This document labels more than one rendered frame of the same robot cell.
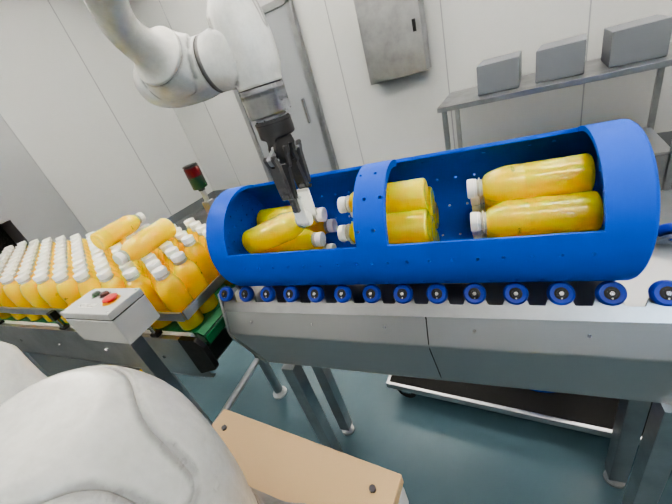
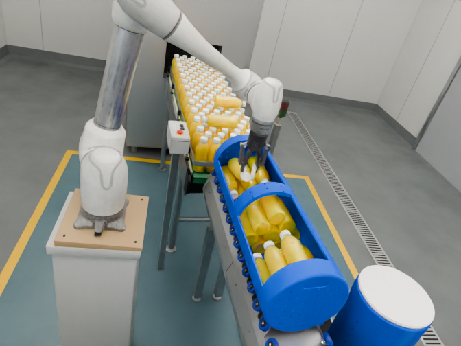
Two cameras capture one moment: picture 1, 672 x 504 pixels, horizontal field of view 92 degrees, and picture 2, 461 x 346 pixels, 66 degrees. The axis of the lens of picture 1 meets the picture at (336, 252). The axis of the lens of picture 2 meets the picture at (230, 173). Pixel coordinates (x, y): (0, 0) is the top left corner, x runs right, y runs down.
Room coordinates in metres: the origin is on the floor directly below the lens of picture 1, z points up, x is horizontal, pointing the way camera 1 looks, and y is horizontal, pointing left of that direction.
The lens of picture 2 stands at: (-0.31, -0.78, 1.98)
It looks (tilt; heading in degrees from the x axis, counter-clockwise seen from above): 32 degrees down; 41
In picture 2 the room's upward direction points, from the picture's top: 13 degrees clockwise
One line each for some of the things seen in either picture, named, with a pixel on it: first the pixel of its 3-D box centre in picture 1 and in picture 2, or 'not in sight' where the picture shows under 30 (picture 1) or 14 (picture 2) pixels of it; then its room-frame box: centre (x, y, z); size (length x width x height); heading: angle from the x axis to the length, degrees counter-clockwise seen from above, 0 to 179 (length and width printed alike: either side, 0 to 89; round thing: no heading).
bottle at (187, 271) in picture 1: (194, 284); (213, 156); (0.90, 0.44, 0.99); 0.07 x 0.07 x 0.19
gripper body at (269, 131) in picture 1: (279, 139); (256, 140); (0.73, 0.04, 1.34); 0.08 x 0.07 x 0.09; 151
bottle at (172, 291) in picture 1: (178, 299); (201, 155); (0.84, 0.48, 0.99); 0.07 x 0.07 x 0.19
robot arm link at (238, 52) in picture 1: (238, 42); (266, 97); (0.73, 0.05, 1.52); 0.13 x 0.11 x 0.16; 70
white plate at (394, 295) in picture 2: not in sight; (395, 294); (0.87, -0.66, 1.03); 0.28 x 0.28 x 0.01
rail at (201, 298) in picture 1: (226, 273); (230, 165); (0.96, 0.36, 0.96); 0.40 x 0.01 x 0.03; 152
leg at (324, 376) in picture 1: (329, 386); (225, 265); (0.96, 0.20, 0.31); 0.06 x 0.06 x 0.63; 62
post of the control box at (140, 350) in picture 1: (207, 433); (167, 213); (0.77, 0.61, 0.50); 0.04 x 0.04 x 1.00; 62
